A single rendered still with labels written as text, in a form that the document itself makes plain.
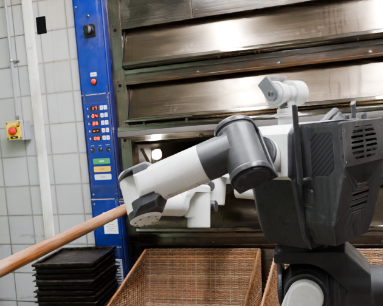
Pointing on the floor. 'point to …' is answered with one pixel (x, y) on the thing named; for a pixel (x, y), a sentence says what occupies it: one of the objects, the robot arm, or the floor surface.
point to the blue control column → (97, 42)
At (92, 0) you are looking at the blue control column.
